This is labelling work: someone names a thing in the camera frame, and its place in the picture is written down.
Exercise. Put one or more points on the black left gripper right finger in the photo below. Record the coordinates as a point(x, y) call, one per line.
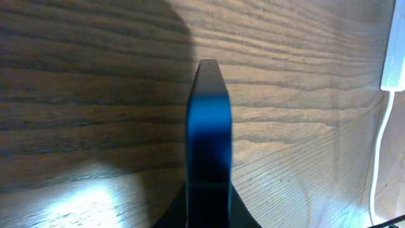
point(240, 217)

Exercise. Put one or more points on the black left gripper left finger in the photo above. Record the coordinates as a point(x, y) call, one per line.
point(175, 215)

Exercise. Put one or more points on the blue Galaxy smartphone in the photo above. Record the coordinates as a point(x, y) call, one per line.
point(208, 134)

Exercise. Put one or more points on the white power strip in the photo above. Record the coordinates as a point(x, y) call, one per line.
point(393, 68)

